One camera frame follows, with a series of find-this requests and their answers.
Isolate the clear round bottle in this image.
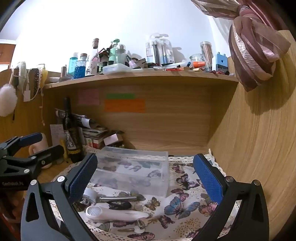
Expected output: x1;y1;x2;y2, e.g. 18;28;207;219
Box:
115;44;127;65

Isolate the rolled magazine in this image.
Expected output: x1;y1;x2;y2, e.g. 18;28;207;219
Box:
55;108;96;128

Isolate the white fluffy pompom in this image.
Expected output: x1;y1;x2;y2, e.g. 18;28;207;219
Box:
0;85;18;117

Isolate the glass jar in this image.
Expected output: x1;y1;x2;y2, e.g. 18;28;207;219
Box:
190;54;206;70

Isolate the clear flat plastic case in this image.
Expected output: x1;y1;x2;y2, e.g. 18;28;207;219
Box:
102;64;131;75

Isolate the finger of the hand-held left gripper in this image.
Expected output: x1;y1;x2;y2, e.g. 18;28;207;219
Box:
0;133;43;158
5;145;65;179

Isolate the yellow tube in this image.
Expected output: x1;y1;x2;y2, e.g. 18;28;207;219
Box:
60;138;68;159

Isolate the small pink box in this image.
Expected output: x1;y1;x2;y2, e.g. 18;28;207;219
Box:
103;133;124;146

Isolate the floral print bottle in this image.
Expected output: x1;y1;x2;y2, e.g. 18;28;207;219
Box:
85;38;100;76

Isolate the dark lace ribbon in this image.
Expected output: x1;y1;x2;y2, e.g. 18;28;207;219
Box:
31;68;41;98

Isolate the tall jar of sticks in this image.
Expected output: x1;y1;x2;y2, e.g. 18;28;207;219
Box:
200;41;213;70

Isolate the yellow hanging pouch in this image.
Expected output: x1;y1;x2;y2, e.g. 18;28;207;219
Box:
39;69;49;88

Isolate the dark wine bottle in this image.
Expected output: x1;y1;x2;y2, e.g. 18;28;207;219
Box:
63;97;84;164

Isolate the orange sticky note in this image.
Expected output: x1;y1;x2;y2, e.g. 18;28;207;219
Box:
105;99;146;113

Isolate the blue box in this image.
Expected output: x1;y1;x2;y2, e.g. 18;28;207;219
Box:
212;53;229;73

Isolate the green pump bottle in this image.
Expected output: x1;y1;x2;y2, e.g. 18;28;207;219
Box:
108;39;121;66

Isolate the white handheld electric device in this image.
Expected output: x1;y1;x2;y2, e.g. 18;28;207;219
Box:
85;205;149;224

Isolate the wooden cabinet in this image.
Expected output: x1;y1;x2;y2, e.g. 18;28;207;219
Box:
0;40;16;66

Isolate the small pink bottle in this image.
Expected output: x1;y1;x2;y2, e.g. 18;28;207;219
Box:
126;55;138;69

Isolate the white note paper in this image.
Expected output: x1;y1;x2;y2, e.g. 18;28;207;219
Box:
50;124;65;149

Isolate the pink sticky note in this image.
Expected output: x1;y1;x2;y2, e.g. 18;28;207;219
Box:
77;89;101;106

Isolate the wooden shelf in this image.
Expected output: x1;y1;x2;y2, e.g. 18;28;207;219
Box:
43;69;238;90

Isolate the blue bead bottle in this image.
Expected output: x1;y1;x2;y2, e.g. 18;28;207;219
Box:
74;54;88;79

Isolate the clear plastic storage box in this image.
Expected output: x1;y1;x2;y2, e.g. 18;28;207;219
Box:
89;146;169;198

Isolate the butterfly print tablecloth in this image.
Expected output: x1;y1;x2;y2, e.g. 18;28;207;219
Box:
50;148;239;241

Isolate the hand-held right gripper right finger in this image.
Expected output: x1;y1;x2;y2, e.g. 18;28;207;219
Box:
193;153;270;241

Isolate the white fluffy headband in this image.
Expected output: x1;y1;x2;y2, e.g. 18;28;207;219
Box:
14;61;29;89

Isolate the blue liquid bottle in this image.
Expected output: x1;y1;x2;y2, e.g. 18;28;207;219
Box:
68;53;79;75

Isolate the green sticky note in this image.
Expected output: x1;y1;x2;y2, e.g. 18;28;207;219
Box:
106;93;136;100

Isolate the stack of books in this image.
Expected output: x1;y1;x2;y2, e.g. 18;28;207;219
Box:
82;126;109;150

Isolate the mauve curtain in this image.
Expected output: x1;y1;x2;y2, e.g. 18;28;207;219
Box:
191;0;292;92

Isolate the bunch of keys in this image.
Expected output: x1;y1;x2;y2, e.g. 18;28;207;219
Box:
136;215;165;234

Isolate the beige ceramic cup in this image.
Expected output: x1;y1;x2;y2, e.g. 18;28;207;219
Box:
29;133;53;169

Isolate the clear brush package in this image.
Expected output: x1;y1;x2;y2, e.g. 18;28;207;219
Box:
145;34;162;65
160;35;174;65

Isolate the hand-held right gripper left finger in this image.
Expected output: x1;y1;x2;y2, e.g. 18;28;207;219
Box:
20;153;99;241

